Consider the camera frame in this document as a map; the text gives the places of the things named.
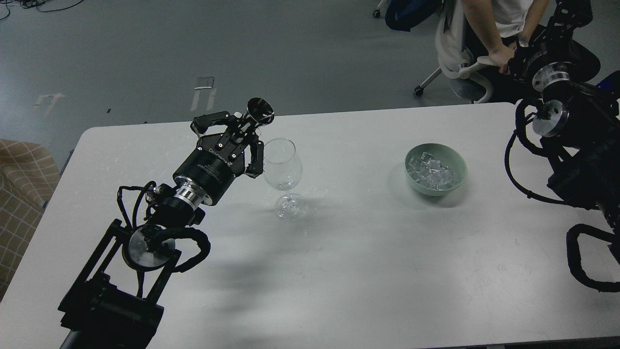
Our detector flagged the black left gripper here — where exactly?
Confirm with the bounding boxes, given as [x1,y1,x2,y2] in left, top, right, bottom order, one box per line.
[172,111,264,206]

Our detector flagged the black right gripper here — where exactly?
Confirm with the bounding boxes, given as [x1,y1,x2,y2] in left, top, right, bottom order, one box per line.
[509,0,593,90]

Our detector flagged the steel double jigger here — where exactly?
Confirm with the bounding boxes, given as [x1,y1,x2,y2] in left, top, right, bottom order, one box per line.
[234,97,275,135]

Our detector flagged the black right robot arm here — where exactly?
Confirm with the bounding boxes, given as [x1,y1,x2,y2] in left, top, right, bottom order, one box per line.
[504,0,620,292]

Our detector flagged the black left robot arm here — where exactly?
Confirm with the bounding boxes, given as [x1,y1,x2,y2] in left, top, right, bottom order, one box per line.
[59,98,275,349]

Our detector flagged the clear wine glass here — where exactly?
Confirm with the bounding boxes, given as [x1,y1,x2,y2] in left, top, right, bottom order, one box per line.
[263,138,306,221]

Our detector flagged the pile of ice cubes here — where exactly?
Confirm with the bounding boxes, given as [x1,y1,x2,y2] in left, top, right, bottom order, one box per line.
[405,152,461,191]

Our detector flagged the seated person white shirt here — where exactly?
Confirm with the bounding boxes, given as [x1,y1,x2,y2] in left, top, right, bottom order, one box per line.
[459,0,549,104]

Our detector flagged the white office chair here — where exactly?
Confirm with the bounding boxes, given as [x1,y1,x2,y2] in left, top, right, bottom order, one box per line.
[413,0,494,104]

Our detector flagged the beige checkered sofa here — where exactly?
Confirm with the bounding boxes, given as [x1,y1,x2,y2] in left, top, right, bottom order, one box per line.
[0,139,61,299]

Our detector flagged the green ceramic bowl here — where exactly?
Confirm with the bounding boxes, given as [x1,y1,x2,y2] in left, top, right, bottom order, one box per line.
[404,143,468,197]

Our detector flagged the black floor cables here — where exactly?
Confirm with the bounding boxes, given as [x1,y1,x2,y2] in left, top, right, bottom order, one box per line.
[0,0,85,21]

